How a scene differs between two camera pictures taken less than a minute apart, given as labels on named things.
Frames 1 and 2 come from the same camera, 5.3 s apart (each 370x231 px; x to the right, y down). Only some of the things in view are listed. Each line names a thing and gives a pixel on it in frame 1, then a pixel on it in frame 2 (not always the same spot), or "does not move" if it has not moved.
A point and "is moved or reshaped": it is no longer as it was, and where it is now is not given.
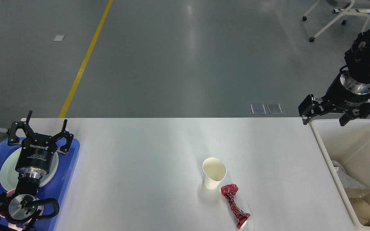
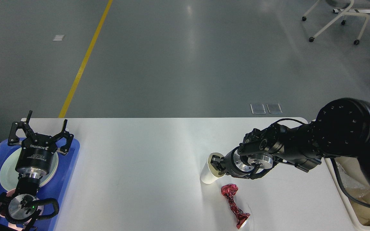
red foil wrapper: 229,190 does not move
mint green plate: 9,176 does not move
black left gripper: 34,158 does not move
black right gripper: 344,95 → 233,164
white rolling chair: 356,7 does not move
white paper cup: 214,171 is moved or reshaped
